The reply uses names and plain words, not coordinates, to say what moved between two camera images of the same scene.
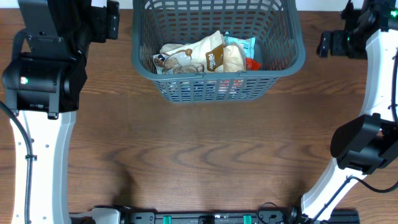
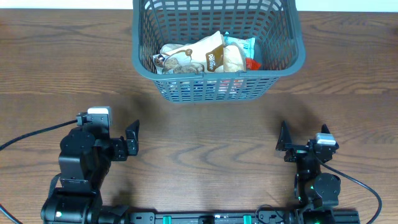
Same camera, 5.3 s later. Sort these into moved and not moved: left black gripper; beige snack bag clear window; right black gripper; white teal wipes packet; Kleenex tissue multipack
Moved: left black gripper; right black gripper
Not moved: Kleenex tissue multipack; beige snack bag clear window; white teal wipes packet
